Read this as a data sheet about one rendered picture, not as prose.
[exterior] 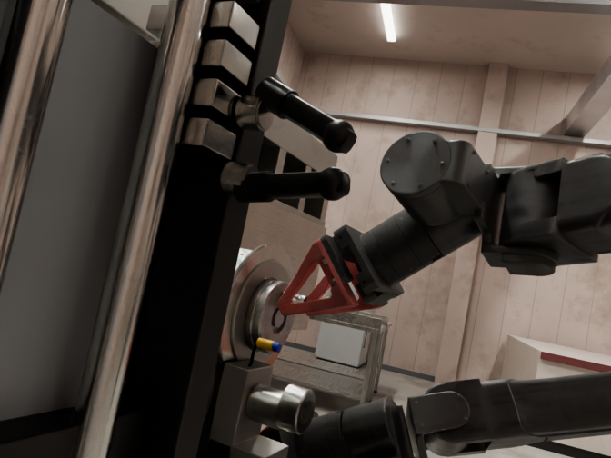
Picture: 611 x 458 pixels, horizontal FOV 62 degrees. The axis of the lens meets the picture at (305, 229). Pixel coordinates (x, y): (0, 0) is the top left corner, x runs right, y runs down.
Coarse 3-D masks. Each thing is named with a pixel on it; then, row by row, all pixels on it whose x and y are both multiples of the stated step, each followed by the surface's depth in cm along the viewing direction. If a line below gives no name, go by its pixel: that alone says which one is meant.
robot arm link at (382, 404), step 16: (384, 400) 52; (352, 416) 52; (368, 416) 51; (384, 416) 50; (400, 416) 52; (352, 432) 51; (368, 432) 50; (384, 432) 49; (400, 432) 51; (352, 448) 50; (368, 448) 50; (384, 448) 50; (400, 448) 49
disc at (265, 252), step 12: (252, 252) 50; (264, 252) 52; (276, 252) 54; (240, 264) 48; (252, 264) 50; (288, 264) 57; (240, 276) 48; (288, 276) 57; (240, 288) 49; (228, 312) 47; (228, 324) 48; (228, 336) 48; (228, 348) 48; (228, 360) 48
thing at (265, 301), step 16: (256, 288) 51; (272, 288) 51; (256, 304) 50; (272, 304) 50; (256, 320) 49; (272, 320) 52; (288, 320) 54; (256, 336) 49; (272, 336) 51; (272, 352) 52
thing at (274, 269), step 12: (264, 264) 51; (276, 264) 54; (252, 276) 50; (264, 276) 52; (276, 276) 54; (252, 288) 50; (240, 300) 48; (240, 312) 49; (240, 324) 49; (240, 336) 49; (240, 348) 50; (240, 360) 50; (264, 360) 54
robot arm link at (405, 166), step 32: (384, 160) 41; (416, 160) 39; (448, 160) 38; (480, 160) 40; (416, 192) 38; (448, 192) 39; (480, 192) 40; (480, 224) 41; (512, 256) 41; (544, 256) 40
